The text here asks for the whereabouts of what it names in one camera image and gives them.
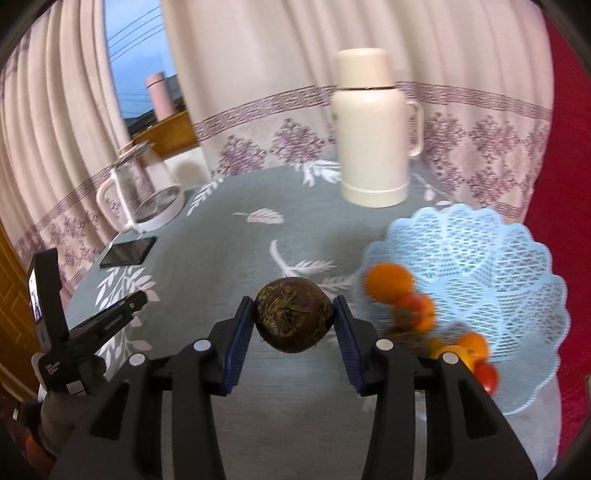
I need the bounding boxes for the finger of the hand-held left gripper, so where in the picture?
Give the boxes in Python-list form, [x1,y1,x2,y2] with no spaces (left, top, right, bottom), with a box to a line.
[67,290,149,358]

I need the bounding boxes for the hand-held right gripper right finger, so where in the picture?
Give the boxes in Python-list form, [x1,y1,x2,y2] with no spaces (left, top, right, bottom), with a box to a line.
[332,295,539,480]

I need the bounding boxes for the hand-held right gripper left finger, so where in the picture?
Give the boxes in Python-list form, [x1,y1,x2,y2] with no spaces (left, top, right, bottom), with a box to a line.
[48,295,257,480]

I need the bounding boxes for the brown water chestnut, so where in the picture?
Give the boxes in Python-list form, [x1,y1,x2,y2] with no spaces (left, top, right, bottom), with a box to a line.
[254,278,334,354]
[388,328,432,354]

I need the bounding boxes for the large orange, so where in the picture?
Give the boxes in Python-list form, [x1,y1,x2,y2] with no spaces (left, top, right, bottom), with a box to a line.
[366,263,416,305]

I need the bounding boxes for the red tomato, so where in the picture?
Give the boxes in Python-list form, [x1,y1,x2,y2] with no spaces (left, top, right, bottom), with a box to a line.
[473,362,501,397]
[392,293,437,333]

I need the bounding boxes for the yellow lemon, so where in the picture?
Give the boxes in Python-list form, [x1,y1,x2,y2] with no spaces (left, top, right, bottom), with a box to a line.
[438,345,478,372]

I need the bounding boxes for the medium orange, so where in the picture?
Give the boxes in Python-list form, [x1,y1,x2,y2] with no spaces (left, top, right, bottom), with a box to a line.
[457,331,491,363]

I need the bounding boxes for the light blue plastic basket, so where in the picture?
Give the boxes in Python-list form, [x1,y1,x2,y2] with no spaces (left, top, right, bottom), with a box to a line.
[355,204,573,416]

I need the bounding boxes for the person's left forearm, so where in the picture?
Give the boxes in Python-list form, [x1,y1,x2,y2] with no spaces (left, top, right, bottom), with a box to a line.
[39,364,112,446]

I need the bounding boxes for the brown wooden door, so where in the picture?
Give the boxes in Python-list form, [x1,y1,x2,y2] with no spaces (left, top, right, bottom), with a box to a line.
[0,222,40,402]

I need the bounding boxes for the black smartphone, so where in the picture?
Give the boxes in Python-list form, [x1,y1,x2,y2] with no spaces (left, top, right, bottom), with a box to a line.
[99,236,158,268]

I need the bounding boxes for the grey leaf-print tablecloth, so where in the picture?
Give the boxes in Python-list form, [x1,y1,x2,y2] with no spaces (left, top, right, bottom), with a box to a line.
[62,159,561,480]

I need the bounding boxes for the glass kettle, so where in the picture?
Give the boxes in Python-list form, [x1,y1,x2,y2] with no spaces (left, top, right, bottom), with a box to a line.
[95,140,185,234]

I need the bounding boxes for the pink patterned curtain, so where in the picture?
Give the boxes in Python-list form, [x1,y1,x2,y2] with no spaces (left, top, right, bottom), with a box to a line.
[159,0,555,222]
[0,0,134,296]

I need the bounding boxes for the cream thermos jug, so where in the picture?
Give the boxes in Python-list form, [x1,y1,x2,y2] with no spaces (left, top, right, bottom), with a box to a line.
[330,47,426,208]

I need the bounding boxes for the pink bottle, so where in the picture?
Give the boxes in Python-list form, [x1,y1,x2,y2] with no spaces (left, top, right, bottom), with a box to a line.
[145,71,178,123]

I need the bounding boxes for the red quilted cloth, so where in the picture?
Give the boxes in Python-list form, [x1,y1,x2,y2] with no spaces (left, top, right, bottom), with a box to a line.
[522,18,591,467]

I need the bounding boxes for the brown wooden rail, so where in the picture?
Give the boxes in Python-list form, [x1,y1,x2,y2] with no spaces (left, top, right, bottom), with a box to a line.
[131,110,200,158]

